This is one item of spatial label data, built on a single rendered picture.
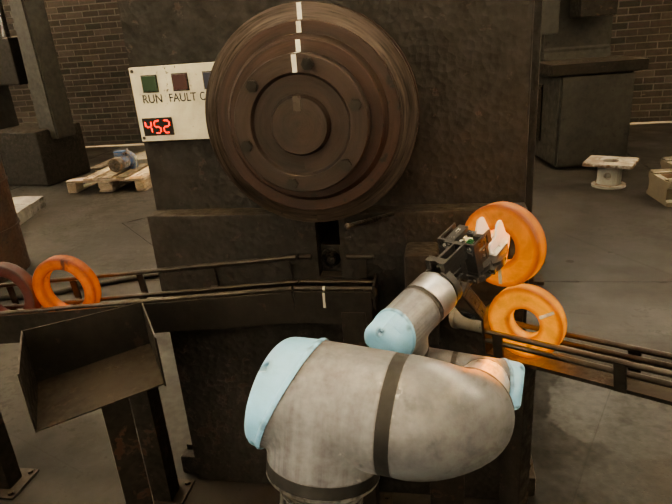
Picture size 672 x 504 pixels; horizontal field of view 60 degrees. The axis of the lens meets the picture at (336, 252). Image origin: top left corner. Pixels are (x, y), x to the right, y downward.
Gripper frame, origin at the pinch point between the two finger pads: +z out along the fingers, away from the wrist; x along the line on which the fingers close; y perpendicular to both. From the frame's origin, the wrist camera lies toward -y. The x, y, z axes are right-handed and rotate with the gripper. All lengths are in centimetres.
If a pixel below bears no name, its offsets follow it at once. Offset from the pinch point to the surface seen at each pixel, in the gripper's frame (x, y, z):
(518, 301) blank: 1.0, -18.6, 3.6
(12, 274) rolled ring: 116, -2, -55
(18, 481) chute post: 135, -69, -85
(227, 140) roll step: 58, 21, -12
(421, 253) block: 25.7, -13.9, 5.7
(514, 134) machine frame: 16.4, 2.2, 35.4
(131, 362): 70, -18, -51
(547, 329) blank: -5.0, -23.4, 3.0
